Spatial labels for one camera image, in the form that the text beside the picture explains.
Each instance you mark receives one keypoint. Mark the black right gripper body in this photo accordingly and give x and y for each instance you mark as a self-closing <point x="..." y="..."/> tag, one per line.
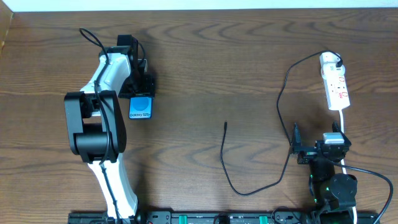
<point x="314" y="149"/>

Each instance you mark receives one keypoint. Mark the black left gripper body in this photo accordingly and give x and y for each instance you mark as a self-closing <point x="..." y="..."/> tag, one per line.
<point x="140" y="88"/>

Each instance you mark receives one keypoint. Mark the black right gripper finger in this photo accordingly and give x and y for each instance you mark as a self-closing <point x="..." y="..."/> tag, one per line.
<point x="335" y="127"/>
<point x="296" y="138"/>

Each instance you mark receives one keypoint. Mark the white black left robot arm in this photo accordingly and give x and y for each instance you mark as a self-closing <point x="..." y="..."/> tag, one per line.
<point x="95" y="123"/>

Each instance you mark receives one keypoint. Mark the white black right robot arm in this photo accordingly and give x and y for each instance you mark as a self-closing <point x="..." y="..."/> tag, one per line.
<point x="334" y="194"/>

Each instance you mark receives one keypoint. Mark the white power strip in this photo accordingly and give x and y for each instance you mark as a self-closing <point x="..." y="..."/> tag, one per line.
<point x="336" y="93"/>

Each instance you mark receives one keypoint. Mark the white wall charger adapter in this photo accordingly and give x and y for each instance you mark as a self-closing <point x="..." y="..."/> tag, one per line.
<point x="331" y="65"/>

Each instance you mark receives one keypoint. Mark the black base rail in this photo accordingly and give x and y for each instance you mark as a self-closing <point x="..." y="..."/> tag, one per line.
<point x="167" y="217"/>

